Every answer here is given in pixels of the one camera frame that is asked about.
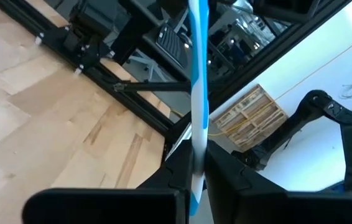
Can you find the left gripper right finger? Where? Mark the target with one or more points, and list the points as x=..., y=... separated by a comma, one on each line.
x=272, y=208

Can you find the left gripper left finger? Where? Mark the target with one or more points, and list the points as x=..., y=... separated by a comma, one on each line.
x=101, y=205

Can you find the blue and white toothbrush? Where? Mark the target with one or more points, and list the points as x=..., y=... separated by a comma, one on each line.
x=199, y=109

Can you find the wooden pallet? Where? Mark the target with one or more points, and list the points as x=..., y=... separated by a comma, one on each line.
x=250, y=118

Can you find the black desk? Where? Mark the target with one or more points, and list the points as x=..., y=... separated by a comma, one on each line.
x=126, y=37

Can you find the black keyboard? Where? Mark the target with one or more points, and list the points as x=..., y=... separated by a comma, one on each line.
x=171, y=45

